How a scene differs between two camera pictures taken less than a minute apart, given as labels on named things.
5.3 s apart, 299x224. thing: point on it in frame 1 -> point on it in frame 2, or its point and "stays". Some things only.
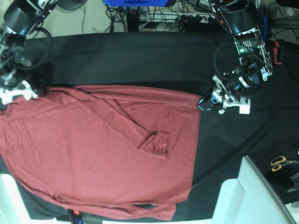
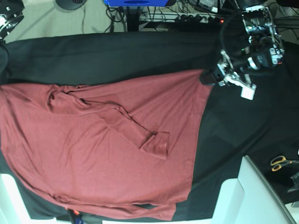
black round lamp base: x=71 y=4 stays
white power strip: x=197 y=17 stays
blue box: x=135 y=3 stays
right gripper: x=235 y=92 -> x=225 y=72
